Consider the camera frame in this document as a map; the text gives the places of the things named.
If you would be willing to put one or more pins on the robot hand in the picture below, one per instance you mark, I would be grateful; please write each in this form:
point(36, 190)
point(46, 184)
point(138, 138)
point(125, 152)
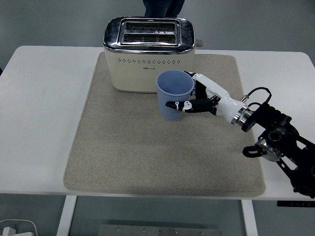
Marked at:
point(226, 104)

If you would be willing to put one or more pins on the blue ribbed cup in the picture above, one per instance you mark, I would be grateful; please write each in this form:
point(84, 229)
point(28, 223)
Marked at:
point(169, 108)

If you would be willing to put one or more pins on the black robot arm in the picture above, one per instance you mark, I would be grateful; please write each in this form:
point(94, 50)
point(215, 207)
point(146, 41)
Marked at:
point(278, 118)

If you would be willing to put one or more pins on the beige felt mat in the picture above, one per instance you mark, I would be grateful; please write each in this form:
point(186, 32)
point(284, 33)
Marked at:
point(152, 152)

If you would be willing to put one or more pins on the cream and chrome toaster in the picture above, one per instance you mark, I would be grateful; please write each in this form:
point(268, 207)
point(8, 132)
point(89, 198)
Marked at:
point(133, 73)

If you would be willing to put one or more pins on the person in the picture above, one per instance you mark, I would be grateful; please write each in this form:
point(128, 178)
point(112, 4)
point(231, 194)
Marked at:
point(162, 7)

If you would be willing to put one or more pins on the white table leg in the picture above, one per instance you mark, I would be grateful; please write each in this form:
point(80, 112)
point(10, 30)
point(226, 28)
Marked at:
point(249, 218)
point(66, 216)

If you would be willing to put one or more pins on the black table control panel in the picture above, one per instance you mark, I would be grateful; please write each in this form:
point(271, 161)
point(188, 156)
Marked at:
point(295, 203)

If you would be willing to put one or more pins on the grey metal plate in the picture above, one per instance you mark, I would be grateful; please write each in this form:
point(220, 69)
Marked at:
point(160, 231)

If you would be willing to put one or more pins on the white power adapter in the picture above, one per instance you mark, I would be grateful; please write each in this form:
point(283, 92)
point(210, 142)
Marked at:
point(8, 231)

